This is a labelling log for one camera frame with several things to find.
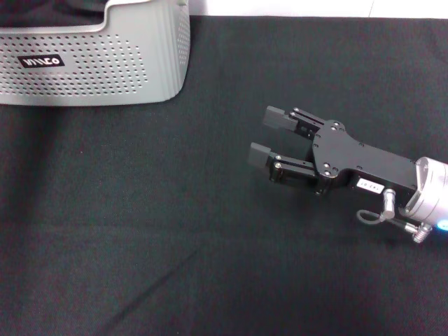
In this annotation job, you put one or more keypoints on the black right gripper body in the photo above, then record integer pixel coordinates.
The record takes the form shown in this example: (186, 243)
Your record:
(350, 157)

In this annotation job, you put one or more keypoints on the dark crumpled cloth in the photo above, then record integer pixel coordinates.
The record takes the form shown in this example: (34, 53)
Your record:
(45, 12)

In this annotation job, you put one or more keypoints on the grey perforated plastic storage box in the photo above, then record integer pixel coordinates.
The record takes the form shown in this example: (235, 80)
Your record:
(105, 70)

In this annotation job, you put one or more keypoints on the black tablecloth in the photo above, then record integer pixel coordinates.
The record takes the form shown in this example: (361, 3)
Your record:
(175, 245)

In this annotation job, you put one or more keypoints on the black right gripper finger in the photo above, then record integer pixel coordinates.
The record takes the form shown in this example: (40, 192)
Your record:
(278, 117)
(290, 168)

